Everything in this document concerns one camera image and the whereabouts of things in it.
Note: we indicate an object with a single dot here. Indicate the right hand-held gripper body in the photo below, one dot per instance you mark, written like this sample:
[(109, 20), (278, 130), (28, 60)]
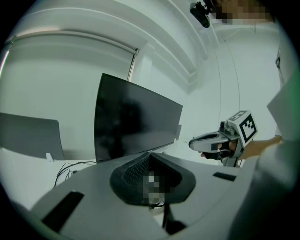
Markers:
[(246, 127)]

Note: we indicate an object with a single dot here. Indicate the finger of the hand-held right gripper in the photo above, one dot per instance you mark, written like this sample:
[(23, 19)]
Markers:
[(212, 155)]

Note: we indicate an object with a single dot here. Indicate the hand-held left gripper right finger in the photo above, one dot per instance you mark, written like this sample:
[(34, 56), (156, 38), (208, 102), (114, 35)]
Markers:
[(224, 176)]

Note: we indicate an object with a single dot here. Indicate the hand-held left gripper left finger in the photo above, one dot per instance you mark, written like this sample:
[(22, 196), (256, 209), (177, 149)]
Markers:
[(62, 211)]

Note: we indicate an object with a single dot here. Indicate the person's right forearm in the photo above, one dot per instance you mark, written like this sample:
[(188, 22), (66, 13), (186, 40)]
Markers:
[(260, 147)]

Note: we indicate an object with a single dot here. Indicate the person's right hand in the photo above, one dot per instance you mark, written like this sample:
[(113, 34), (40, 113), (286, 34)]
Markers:
[(232, 147)]

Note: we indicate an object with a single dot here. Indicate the small white stand clip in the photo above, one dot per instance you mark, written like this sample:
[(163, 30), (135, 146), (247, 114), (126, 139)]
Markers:
[(50, 157)]

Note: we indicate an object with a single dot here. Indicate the grey laptop screen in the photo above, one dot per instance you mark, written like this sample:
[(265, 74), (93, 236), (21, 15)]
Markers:
[(30, 137)]

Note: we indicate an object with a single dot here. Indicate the black computer monitor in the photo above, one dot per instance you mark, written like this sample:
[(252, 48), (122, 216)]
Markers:
[(133, 119)]

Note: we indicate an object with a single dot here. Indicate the person's head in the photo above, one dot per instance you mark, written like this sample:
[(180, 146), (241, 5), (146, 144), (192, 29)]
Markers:
[(241, 10)]

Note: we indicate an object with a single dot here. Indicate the white roller blind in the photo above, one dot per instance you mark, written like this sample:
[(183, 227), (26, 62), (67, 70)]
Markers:
[(70, 77)]

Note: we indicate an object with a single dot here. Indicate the black head camera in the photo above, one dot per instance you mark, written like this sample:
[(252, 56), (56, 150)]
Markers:
[(200, 14)]

